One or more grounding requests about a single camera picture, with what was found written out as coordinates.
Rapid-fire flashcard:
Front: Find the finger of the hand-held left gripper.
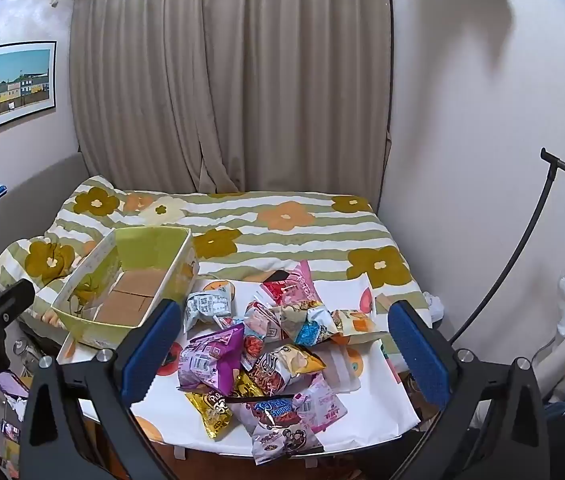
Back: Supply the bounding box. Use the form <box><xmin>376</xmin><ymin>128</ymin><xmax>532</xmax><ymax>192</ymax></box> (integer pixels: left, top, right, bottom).
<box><xmin>0</xmin><ymin>278</ymin><xmax>36</xmax><ymax>332</ymax></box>

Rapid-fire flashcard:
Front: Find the pink snack bag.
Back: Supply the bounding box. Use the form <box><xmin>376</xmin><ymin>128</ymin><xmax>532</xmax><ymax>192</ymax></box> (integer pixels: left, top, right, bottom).
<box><xmin>261</xmin><ymin>260</ymin><xmax>319</xmax><ymax>311</ymax></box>

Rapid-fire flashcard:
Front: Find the beige curtain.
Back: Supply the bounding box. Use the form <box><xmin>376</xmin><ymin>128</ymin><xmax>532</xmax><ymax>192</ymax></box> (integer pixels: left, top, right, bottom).
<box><xmin>68</xmin><ymin>0</ymin><xmax>393</xmax><ymax>196</ymax></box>

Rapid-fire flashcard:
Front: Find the white translucent packet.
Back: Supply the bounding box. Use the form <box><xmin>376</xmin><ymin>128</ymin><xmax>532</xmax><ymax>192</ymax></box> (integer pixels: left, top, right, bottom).
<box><xmin>332</xmin><ymin>345</ymin><xmax>369</xmax><ymax>396</ymax></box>

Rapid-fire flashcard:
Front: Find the pile of snack packets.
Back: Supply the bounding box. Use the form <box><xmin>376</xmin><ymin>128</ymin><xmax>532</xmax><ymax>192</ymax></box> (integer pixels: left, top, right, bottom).
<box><xmin>177</xmin><ymin>260</ymin><xmax>388</xmax><ymax>463</ymax></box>

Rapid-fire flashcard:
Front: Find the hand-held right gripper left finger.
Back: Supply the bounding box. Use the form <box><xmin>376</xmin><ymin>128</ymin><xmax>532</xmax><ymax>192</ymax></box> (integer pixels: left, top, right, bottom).
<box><xmin>20</xmin><ymin>299</ymin><xmax>183</xmax><ymax>480</ymax></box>

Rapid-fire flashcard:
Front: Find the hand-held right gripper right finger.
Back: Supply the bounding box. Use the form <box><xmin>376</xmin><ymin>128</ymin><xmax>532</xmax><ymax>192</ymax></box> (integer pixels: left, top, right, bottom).
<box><xmin>387</xmin><ymin>300</ymin><xmax>548</xmax><ymax>480</ymax></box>

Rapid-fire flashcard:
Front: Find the orange and cream snack bag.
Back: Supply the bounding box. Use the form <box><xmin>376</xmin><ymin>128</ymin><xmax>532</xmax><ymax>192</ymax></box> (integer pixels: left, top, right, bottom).
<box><xmin>332</xmin><ymin>308</ymin><xmax>383</xmax><ymax>346</ymax></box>

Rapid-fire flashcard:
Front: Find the black curved lamp pole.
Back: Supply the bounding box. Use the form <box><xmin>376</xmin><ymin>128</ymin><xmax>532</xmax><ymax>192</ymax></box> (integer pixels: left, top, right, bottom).
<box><xmin>449</xmin><ymin>147</ymin><xmax>565</xmax><ymax>343</ymax></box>

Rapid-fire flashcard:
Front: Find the framed house picture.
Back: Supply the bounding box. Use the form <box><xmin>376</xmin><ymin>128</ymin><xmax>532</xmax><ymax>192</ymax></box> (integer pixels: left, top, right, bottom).
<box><xmin>0</xmin><ymin>40</ymin><xmax>58</xmax><ymax>142</ymax></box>

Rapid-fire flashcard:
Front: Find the green cardboard box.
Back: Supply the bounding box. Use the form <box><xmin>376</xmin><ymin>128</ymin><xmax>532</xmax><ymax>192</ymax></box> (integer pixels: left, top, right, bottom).
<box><xmin>51</xmin><ymin>226</ymin><xmax>198</xmax><ymax>348</ymax></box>

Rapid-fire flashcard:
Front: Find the green striped floral blanket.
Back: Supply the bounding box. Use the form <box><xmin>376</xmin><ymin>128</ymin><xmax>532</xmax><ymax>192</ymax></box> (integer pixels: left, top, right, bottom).
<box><xmin>0</xmin><ymin>175</ymin><xmax>425</xmax><ymax>321</ymax></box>

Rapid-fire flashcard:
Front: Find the white fruit-print tablecloth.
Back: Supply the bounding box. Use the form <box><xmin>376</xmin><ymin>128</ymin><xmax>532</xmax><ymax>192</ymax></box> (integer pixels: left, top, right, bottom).
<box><xmin>57</xmin><ymin>272</ymin><xmax>433</xmax><ymax>456</ymax></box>

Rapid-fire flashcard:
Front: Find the grey padded headboard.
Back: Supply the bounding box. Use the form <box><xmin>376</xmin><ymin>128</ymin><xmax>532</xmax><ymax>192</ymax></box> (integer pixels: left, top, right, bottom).
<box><xmin>0</xmin><ymin>152</ymin><xmax>88</xmax><ymax>286</ymax></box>

